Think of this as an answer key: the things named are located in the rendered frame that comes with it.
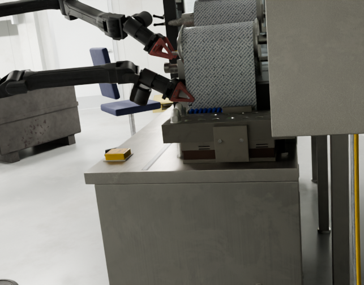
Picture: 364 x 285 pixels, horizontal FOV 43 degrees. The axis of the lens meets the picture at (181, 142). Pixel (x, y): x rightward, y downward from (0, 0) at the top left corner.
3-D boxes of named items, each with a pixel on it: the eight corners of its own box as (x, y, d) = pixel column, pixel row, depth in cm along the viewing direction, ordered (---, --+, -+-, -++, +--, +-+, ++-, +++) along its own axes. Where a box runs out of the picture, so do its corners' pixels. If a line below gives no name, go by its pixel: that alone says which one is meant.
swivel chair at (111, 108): (162, 143, 545) (151, 41, 516) (167, 158, 481) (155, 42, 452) (103, 150, 538) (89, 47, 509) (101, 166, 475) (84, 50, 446)
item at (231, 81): (188, 114, 160) (184, 61, 156) (257, 111, 155) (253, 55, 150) (188, 115, 160) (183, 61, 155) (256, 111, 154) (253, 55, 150)
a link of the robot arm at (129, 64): (3, 82, 150) (10, 68, 159) (8, 98, 153) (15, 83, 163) (134, 69, 152) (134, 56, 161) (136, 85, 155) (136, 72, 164)
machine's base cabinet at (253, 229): (222, 177, 404) (214, 80, 383) (297, 176, 389) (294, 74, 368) (125, 407, 167) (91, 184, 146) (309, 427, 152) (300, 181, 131)
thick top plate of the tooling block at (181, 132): (175, 131, 159) (173, 114, 157) (294, 126, 149) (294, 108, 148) (163, 143, 144) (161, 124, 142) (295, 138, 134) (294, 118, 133)
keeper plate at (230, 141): (217, 160, 141) (214, 125, 138) (249, 159, 139) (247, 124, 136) (215, 163, 139) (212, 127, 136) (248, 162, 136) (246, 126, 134)
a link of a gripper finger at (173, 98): (188, 110, 157) (164, 98, 158) (193, 106, 164) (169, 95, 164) (196, 92, 155) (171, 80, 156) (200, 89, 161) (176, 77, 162)
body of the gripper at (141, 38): (146, 52, 158) (129, 40, 158) (154, 50, 167) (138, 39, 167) (157, 37, 155) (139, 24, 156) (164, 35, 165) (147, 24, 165)
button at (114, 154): (112, 155, 163) (111, 148, 163) (131, 154, 162) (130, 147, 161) (105, 160, 157) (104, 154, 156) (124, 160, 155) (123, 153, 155)
